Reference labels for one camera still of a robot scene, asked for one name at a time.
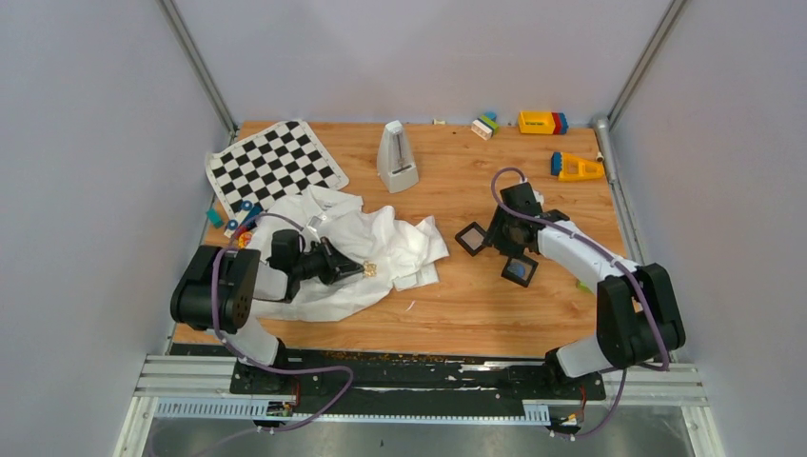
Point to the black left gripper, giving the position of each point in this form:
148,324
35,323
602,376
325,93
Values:
332,274

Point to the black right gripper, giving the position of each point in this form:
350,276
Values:
494,237

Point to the gold leaf brooch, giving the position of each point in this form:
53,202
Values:
369,269

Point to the black square frame box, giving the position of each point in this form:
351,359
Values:
519,270

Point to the black square frame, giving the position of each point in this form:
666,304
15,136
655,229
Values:
472,238

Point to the white button-up shirt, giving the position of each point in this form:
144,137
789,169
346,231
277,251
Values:
405,255

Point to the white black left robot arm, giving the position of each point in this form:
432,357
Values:
216,291

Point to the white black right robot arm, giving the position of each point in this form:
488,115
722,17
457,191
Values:
638,321

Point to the yellow blue triangular toy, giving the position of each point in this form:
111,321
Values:
567,167

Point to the yellow orange round toy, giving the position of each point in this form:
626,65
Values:
243,239

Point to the blue red toy car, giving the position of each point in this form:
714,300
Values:
246,210

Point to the white green blue blocks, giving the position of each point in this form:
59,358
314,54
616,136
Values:
485,125

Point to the white metronome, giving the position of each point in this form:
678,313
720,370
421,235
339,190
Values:
396,164

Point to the yellow red blue block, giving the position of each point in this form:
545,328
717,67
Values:
542,122

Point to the black white checkerboard mat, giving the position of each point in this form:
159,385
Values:
281,160

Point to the teal small block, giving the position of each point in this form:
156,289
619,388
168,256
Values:
214,218

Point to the grey metal corner pipe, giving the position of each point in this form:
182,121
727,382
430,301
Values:
602,129

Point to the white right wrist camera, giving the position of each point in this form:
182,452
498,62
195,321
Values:
538,197

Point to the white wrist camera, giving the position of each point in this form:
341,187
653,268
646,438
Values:
538,197
316,225

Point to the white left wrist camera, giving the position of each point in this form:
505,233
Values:
316,225

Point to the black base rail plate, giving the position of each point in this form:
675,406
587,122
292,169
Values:
386,384

